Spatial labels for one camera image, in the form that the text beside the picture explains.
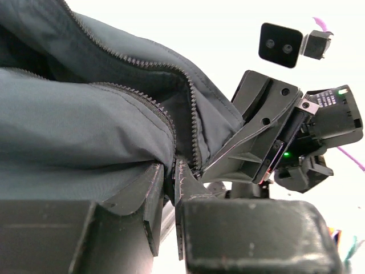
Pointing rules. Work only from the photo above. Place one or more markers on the grey gradient zip jacket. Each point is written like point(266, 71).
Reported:
point(86, 108)

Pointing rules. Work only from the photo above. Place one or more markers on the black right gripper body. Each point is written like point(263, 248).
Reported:
point(336, 123)

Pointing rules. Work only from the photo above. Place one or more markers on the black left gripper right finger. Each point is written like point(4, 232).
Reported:
point(249, 235)

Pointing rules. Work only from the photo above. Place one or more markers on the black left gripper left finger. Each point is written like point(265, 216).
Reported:
point(119, 235)

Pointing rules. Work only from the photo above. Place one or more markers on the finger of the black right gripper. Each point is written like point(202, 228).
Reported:
point(260, 96)
point(248, 155)

